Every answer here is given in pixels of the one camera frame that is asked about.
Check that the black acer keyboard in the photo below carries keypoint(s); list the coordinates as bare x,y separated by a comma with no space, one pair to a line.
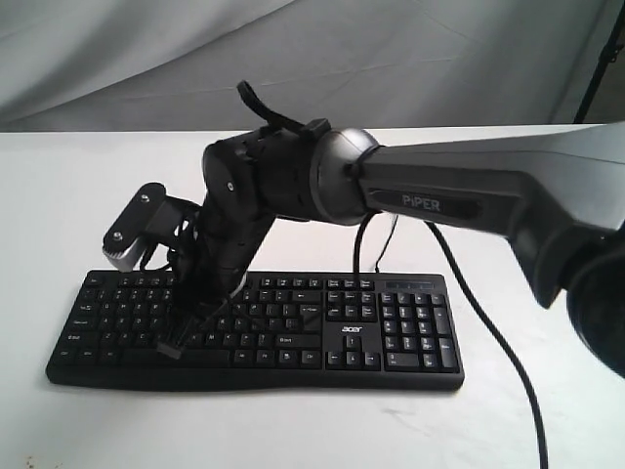
283,330

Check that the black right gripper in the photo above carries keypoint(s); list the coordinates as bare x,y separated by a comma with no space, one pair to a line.
212,257

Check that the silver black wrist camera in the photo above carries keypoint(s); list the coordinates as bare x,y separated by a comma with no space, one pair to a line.
151,218

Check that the black tripod stand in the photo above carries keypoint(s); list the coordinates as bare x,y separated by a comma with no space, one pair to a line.
608,55

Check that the white backdrop cloth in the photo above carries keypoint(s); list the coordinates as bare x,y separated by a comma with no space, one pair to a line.
174,65

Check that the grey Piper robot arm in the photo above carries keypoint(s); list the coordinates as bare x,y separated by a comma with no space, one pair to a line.
558,199

